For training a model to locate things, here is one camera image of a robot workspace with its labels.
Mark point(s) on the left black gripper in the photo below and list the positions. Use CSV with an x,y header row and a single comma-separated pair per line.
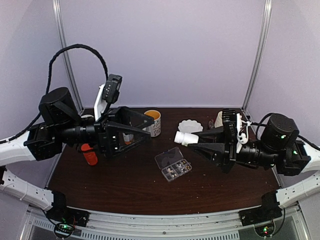
x,y
106,130

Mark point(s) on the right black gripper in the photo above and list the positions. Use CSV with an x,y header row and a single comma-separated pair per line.
x,y
224,147

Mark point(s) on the grey-capped orange pill bottle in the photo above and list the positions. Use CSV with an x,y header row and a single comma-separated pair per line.
x,y
128,138

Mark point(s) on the small white bottle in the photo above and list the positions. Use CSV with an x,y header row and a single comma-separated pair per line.
x,y
185,138

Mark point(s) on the clear plastic pill organizer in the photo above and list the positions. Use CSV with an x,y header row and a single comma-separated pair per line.
x,y
172,164

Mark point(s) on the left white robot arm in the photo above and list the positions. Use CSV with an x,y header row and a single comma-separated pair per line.
x,y
24,148

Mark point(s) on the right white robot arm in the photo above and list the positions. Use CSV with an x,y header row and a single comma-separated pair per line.
x,y
309,155

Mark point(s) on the red saucer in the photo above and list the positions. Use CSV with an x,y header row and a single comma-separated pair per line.
x,y
211,124

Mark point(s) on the cream ribbed mug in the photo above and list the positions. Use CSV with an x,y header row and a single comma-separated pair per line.
x,y
218,121

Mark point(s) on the yellow-inside patterned mug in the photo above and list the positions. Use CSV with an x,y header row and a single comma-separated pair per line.
x,y
155,128

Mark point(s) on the white scalloped dish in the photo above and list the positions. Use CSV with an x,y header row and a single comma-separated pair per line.
x,y
190,126

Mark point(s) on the white ceramic bowl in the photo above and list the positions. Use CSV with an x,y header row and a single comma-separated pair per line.
x,y
87,116

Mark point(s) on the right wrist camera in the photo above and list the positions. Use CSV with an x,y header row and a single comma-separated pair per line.
x,y
242,132

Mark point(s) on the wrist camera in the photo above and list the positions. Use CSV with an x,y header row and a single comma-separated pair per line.
x,y
107,95
242,132

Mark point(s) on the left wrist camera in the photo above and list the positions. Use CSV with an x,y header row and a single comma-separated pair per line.
x,y
107,95

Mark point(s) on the left aluminium frame post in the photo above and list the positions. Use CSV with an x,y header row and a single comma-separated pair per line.
x,y
66,58

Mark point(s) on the aluminium frame post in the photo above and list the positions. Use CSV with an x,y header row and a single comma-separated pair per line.
x,y
264,30
66,58

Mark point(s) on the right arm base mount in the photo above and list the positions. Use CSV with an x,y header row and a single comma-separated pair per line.
x,y
258,215

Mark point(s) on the front aluminium rail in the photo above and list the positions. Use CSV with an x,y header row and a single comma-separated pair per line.
x,y
224,225

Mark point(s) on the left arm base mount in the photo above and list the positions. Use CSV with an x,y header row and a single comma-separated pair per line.
x,y
68,215

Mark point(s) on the right aluminium frame post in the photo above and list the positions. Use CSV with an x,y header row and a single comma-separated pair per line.
x,y
264,30

